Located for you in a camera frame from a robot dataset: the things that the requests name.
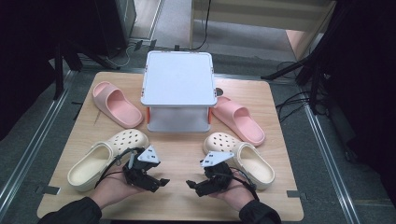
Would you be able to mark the white two-tier shoe rack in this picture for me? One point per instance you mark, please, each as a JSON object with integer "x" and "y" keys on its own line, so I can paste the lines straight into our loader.
{"x": 179, "y": 77}

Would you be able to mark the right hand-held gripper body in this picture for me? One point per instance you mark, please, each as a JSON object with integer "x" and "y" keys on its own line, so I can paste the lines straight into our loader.
{"x": 219, "y": 177}

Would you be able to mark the grey tape piece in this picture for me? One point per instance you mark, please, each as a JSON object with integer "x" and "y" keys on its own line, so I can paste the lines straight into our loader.
{"x": 49, "y": 189}
{"x": 294, "y": 194}

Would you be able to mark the person's left hand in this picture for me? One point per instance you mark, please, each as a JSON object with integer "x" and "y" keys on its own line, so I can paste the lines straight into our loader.
{"x": 112, "y": 189}

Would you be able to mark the black cabinet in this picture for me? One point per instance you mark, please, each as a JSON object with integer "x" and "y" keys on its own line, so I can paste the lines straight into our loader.
{"x": 115, "y": 25}

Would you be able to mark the round grey table cap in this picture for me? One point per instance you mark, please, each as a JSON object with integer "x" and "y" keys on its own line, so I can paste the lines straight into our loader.
{"x": 219, "y": 91}

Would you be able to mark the cream perforated clog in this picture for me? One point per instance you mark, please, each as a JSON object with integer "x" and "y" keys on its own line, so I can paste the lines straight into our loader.
{"x": 255, "y": 165}
{"x": 93, "y": 161}

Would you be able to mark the pink slide slipper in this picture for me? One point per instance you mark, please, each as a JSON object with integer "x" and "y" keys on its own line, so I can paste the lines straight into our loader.
{"x": 243, "y": 121}
{"x": 115, "y": 104}

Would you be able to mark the metal floor rail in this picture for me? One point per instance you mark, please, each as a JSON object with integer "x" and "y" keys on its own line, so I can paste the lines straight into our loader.
{"x": 330, "y": 161}
{"x": 34, "y": 146}

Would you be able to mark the person's right hand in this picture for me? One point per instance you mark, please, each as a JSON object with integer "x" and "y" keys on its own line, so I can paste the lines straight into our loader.
{"x": 233, "y": 196}

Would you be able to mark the black metal stand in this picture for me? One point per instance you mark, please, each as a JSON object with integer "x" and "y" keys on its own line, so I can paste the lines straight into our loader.
{"x": 58, "y": 71}

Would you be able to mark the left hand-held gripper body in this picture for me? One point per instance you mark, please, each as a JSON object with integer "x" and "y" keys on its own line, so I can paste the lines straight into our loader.
{"x": 138, "y": 174}

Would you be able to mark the black tripod stand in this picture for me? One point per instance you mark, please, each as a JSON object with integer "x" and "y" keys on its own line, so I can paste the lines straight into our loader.
{"x": 313, "y": 81}

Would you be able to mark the light wooden cabinet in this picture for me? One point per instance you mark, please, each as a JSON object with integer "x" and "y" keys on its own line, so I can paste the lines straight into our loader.
{"x": 264, "y": 15}

